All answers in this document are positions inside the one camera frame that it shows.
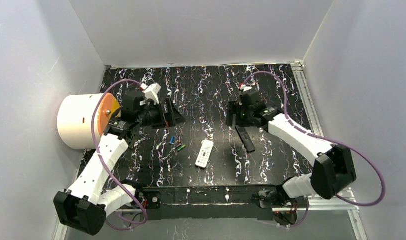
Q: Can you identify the green battery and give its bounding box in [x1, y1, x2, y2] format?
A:
[176, 144, 186, 152]

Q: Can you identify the white remote control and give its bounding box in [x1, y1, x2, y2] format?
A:
[195, 139, 214, 169]

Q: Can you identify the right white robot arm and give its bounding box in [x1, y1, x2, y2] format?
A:
[226, 87, 357, 205]

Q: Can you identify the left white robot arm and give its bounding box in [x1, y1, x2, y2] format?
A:
[53, 90, 186, 236]

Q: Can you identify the black remote control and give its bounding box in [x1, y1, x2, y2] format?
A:
[235, 126, 255, 153]

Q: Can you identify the blue battery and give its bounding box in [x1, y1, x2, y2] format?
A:
[169, 136, 175, 145]

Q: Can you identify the white orange cylinder container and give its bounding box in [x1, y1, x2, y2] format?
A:
[57, 93, 120, 150]

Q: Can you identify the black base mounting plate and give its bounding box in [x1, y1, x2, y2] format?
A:
[111, 184, 309, 222]

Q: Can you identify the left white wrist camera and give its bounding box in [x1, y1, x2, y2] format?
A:
[140, 83, 161, 105]

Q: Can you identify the right aluminium frame rail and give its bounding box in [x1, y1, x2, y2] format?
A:
[290, 59, 367, 240]

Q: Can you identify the aluminium frame rail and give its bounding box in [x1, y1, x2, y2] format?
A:
[52, 188, 359, 240]
[290, 59, 367, 240]

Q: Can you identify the front aluminium frame rail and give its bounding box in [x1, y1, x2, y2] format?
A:
[52, 188, 359, 240]

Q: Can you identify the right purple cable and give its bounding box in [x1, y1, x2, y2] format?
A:
[242, 70, 386, 229]

